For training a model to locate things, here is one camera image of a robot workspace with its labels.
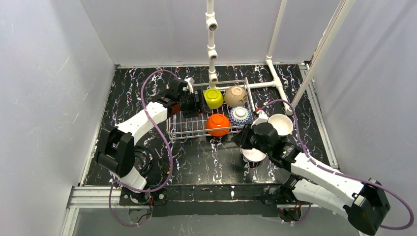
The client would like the yellow-green bowl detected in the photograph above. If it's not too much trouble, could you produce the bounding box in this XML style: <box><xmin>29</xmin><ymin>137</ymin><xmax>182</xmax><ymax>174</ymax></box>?
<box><xmin>204</xmin><ymin>88</ymin><xmax>224</xmax><ymax>110</ymax></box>

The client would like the blue patterned bowl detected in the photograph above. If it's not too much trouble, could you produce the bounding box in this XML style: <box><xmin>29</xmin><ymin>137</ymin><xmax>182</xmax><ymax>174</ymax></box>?
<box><xmin>228</xmin><ymin>106</ymin><xmax>252</xmax><ymax>126</ymax></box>

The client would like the orange bowl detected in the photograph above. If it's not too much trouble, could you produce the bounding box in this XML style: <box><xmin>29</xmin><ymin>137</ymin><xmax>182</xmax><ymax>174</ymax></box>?
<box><xmin>205</xmin><ymin>114</ymin><xmax>231</xmax><ymax>137</ymax></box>

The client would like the beige floral bowl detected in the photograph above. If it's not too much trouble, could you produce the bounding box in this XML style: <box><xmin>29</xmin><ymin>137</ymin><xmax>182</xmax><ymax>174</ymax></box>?
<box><xmin>224</xmin><ymin>86</ymin><xmax>247</xmax><ymax>108</ymax></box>

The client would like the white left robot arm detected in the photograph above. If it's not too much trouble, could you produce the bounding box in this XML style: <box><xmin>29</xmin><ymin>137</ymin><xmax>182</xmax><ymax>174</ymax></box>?
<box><xmin>94</xmin><ymin>78</ymin><xmax>209</xmax><ymax>193</ymax></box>

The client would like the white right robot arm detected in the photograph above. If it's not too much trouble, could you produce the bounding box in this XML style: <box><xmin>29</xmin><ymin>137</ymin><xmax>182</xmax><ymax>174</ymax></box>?
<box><xmin>232</xmin><ymin>122</ymin><xmax>390</xmax><ymax>236</ymax></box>

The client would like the white bowl under green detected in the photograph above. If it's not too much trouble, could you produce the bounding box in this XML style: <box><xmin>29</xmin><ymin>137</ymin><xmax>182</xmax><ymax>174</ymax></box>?
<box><xmin>240</xmin><ymin>148</ymin><xmax>267</xmax><ymax>162</ymax></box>

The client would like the cream white bowl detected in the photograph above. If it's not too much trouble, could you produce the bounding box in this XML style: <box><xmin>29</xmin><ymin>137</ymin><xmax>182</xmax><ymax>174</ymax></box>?
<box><xmin>268</xmin><ymin>114</ymin><xmax>294</xmax><ymax>136</ymax></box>

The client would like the black yellow screwdriver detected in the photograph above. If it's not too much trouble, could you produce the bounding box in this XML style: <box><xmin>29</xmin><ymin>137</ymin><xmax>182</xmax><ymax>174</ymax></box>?
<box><xmin>154</xmin><ymin>148</ymin><xmax>171</xmax><ymax>175</ymax></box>

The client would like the white diagonal PVC pole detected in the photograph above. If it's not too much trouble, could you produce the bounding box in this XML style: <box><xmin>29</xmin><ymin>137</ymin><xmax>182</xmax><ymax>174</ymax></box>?
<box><xmin>289</xmin><ymin>0</ymin><xmax>356</xmax><ymax>115</ymax></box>

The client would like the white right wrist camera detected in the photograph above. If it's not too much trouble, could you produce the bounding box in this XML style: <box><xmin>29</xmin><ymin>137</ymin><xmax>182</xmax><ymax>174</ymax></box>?
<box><xmin>251</xmin><ymin>110</ymin><xmax>268</xmax><ymax>126</ymax></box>

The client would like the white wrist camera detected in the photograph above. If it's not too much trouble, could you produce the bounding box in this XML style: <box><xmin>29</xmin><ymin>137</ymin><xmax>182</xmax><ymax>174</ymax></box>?
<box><xmin>184</xmin><ymin>77</ymin><xmax>194</xmax><ymax>93</ymax></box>
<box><xmin>251</xmin><ymin>110</ymin><xmax>268</xmax><ymax>126</ymax></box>

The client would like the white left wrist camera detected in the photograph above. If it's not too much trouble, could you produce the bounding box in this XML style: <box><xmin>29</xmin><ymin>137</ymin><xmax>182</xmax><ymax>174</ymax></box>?
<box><xmin>184</xmin><ymin>77</ymin><xmax>194</xmax><ymax>93</ymax></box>

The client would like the white wire dish rack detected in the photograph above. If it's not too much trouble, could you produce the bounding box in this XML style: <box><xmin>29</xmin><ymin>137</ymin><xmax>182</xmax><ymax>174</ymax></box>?
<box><xmin>166</xmin><ymin>78</ymin><xmax>255</xmax><ymax>140</ymax></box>

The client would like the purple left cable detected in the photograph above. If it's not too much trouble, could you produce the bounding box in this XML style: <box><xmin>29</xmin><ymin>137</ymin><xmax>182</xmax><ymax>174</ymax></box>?
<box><xmin>109</xmin><ymin>69</ymin><xmax>178</xmax><ymax>227</ymax></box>

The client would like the purple cable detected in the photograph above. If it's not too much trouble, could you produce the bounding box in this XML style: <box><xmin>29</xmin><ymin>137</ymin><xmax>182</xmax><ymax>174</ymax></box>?
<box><xmin>109</xmin><ymin>69</ymin><xmax>178</xmax><ymax>227</ymax></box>
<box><xmin>257</xmin><ymin>99</ymin><xmax>415</xmax><ymax>231</ymax></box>

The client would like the white PVC pipe frame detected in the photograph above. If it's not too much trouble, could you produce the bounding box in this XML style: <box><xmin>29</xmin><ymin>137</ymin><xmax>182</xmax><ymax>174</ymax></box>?
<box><xmin>215</xmin><ymin>0</ymin><xmax>294</xmax><ymax>115</ymax></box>

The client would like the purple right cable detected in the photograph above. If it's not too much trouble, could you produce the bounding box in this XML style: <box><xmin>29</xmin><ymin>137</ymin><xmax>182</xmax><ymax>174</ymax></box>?
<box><xmin>257</xmin><ymin>99</ymin><xmax>415</xmax><ymax>231</ymax></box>

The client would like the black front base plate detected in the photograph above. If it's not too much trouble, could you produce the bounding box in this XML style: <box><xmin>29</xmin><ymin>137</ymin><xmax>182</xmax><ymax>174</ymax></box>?
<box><xmin>119</xmin><ymin>184</ymin><xmax>315</xmax><ymax>218</ymax></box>

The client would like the white PVC camera post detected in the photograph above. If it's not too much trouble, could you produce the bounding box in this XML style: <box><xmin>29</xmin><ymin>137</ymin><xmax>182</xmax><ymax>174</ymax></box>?
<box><xmin>205</xmin><ymin>0</ymin><xmax>218</xmax><ymax>88</ymax></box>

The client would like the coiled black cable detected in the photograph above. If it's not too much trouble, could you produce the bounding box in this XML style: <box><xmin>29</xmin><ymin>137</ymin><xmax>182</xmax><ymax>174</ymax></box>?
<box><xmin>133</xmin><ymin>147</ymin><xmax>154</xmax><ymax>178</ymax></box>

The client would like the aluminium extrusion frame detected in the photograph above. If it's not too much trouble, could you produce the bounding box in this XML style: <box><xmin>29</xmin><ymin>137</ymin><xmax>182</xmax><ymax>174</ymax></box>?
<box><xmin>60</xmin><ymin>61</ymin><xmax>362</xmax><ymax>236</ymax></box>

